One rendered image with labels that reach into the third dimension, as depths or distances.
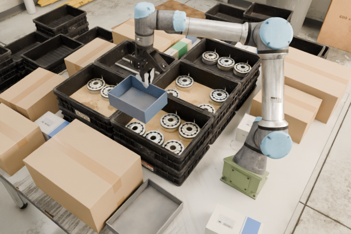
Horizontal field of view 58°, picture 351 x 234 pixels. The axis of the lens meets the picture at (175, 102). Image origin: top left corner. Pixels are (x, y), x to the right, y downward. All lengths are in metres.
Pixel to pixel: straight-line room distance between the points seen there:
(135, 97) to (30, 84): 0.76
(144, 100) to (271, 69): 0.54
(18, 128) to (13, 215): 0.92
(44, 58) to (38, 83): 0.91
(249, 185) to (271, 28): 0.68
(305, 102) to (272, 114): 0.56
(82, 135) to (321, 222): 1.65
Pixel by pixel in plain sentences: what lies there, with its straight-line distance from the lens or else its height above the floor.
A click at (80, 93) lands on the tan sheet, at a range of 1.86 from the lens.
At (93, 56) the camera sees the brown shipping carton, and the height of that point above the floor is 0.86.
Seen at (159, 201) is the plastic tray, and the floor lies 0.70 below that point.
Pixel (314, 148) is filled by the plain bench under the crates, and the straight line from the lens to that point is 1.83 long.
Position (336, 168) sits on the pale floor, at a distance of 2.74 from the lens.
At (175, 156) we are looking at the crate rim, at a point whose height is 0.93.
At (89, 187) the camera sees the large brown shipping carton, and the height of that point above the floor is 0.90.
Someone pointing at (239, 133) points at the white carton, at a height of 0.75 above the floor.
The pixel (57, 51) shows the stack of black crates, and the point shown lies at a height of 0.49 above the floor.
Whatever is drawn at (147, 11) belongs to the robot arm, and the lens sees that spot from 1.20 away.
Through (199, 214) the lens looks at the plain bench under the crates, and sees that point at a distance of 1.47.
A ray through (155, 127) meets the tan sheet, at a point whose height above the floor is 0.83.
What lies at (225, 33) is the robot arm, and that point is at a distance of 1.36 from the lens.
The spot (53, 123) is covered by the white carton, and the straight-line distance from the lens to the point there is 1.79.
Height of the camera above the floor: 2.00
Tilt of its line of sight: 43 degrees down
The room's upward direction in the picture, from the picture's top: straight up
